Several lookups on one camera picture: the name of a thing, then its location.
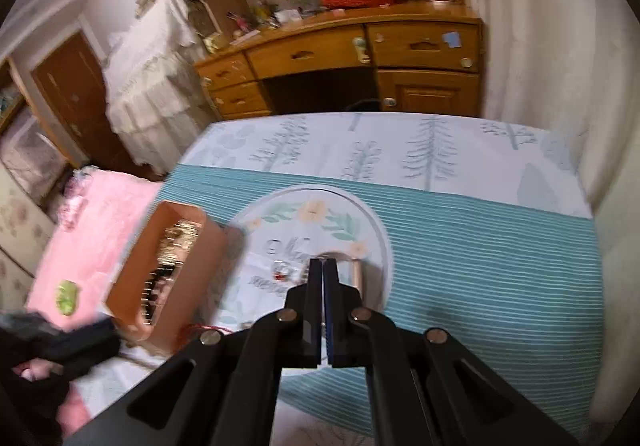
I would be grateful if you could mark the pink smart watch band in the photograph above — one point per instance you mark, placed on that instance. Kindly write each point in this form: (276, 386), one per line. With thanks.
(297, 272)

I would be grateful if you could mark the pink jewelry tray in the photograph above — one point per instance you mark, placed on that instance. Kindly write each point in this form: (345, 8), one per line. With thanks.
(165, 277)

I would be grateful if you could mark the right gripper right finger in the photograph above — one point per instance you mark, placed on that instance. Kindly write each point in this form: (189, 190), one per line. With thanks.
(427, 388)

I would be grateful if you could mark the cream mug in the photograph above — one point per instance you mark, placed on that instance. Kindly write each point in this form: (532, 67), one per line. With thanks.
(214, 42)

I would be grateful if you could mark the white curtain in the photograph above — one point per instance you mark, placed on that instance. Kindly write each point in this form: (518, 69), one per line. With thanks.
(572, 67)

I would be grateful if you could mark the wooden desk with drawers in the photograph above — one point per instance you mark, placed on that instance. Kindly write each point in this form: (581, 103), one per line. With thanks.
(415, 57)

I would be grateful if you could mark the white lace cover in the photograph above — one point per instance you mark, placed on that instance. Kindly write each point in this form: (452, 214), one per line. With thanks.
(155, 102)

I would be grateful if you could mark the printed tree tablecloth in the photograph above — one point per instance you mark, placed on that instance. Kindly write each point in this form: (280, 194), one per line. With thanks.
(475, 226)

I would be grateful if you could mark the green candy wrapper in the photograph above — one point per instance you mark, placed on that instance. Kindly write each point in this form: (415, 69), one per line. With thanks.
(66, 298)

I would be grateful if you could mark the brown wooden door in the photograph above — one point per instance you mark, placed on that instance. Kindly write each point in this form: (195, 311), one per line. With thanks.
(71, 81)

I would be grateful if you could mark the pink fleece blanket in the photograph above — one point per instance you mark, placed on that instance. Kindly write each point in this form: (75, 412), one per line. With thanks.
(90, 254)

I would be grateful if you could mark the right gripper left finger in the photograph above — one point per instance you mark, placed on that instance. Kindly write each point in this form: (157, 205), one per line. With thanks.
(218, 390)

